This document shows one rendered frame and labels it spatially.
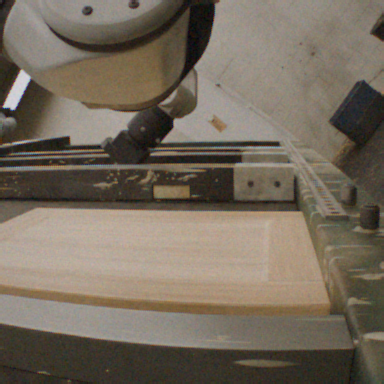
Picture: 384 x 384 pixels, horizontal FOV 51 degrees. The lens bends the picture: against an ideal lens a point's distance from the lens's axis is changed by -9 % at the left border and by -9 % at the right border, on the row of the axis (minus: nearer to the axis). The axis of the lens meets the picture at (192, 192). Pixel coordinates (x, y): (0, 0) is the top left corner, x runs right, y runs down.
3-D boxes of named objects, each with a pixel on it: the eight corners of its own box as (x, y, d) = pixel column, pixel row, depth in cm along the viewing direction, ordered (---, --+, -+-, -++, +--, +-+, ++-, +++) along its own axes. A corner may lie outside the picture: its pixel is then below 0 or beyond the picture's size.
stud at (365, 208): (381, 231, 46) (382, 206, 46) (361, 231, 47) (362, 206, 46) (376, 226, 49) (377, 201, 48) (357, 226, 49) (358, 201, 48)
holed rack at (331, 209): (347, 219, 52) (348, 215, 52) (325, 219, 53) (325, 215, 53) (288, 140, 213) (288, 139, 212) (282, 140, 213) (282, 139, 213)
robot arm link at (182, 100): (172, 139, 103) (205, 103, 101) (150, 131, 94) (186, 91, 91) (144, 109, 107) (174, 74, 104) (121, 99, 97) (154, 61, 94)
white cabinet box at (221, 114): (345, 184, 415) (178, 60, 421) (309, 228, 434) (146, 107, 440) (339, 171, 472) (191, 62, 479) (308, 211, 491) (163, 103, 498)
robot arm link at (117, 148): (144, 176, 108) (176, 140, 105) (132, 182, 99) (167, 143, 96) (107, 141, 108) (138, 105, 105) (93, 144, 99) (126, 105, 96)
